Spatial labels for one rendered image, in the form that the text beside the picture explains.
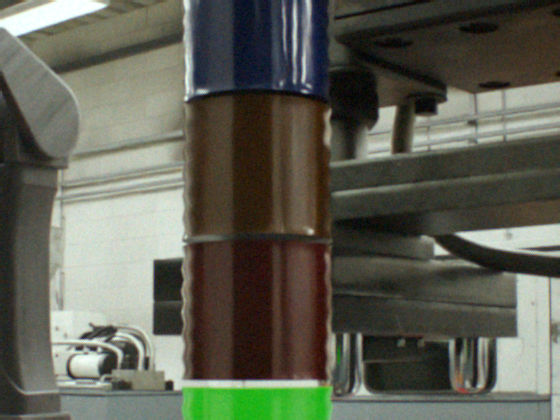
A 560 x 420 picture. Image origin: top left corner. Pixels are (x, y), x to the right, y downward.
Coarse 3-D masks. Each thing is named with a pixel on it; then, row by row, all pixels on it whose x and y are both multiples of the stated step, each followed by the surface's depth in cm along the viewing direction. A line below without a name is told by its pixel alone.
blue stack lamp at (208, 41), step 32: (192, 0) 31; (224, 0) 30; (256, 0) 30; (288, 0) 30; (320, 0) 31; (192, 32) 31; (224, 32) 30; (256, 32) 30; (288, 32) 30; (320, 32) 31; (192, 64) 31; (224, 64) 30; (256, 64) 30; (288, 64) 30; (320, 64) 31; (192, 96) 30; (288, 96) 30; (320, 96) 30
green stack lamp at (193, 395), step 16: (192, 400) 29; (208, 400) 29; (224, 400) 29; (240, 400) 29; (256, 400) 29; (272, 400) 29; (288, 400) 29; (304, 400) 29; (320, 400) 29; (192, 416) 29; (208, 416) 29; (224, 416) 29; (240, 416) 29; (256, 416) 29; (272, 416) 29; (288, 416) 29; (304, 416) 29; (320, 416) 29
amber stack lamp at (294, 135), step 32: (224, 96) 30; (256, 96) 29; (192, 128) 30; (224, 128) 30; (256, 128) 29; (288, 128) 30; (320, 128) 30; (192, 160) 30; (224, 160) 29; (256, 160) 29; (288, 160) 29; (320, 160) 30; (192, 192) 30; (224, 192) 29; (256, 192) 29; (288, 192) 29; (320, 192) 30; (192, 224) 30; (224, 224) 29; (256, 224) 29; (288, 224) 29; (320, 224) 30
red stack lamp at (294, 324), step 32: (192, 256) 30; (224, 256) 29; (256, 256) 29; (288, 256) 29; (320, 256) 30; (192, 288) 30; (224, 288) 29; (256, 288) 29; (288, 288) 29; (320, 288) 30; (192, 320) 30; (224, 320) 29; (256, 320) 29; (288, 320) 29; (320, 320) 30; (192, 352) 30; (224, 352) 29; (256, 352) 29; (288, 352) 29; (320, 352) 29
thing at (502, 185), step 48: (336, 96) 58; (336, 144) 59; (480, 144) 51; (528, 144) 49; (336, 192) 55; (384, 192) 54; (432, 192) 52; (480, 192) 51; (528, 192) 49; (336, 240) 55; (384, 240) 58; (432, 240) 62; (336, 288) 51; (384, 288) 54; (432, 288) 57; (480, 288) 61; (336, 336) 53; (384, 336) 58; (432, 336) 59; (480, 336) 61; (336, 384) 52; (480, 384) 62
